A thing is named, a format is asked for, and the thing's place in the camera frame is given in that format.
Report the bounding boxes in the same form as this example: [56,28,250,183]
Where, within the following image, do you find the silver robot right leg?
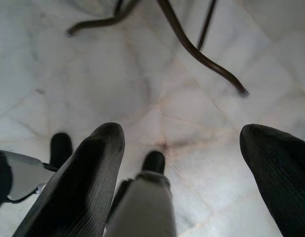
[107,170,178,237]

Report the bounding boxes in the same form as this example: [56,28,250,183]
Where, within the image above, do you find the dark curved metal table leg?
[67,0,141,38]
[156,0,250,98]

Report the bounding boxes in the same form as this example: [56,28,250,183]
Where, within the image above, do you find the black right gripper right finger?
[239,123,305,237]

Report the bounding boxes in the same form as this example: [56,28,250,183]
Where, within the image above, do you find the dark straight metal table rod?
[196,0,217,50]

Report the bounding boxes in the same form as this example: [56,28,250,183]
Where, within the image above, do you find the silver robot leg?
[107,170,178,237]
[0,149,59,210]

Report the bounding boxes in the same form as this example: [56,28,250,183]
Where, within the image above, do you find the black robot left foot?
[49,132,73,168]

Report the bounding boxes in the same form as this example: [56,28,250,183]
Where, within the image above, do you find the silver robot left leg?
[0,149,59,210]

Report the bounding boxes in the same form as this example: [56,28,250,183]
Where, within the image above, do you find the black robot foot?
[49,132,73,168]
[142,151,166,175]

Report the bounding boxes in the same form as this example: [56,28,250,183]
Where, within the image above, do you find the black robot right foot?
[142,151,166,175]

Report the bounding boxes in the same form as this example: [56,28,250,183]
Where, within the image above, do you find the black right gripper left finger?
[12,122,125,237]

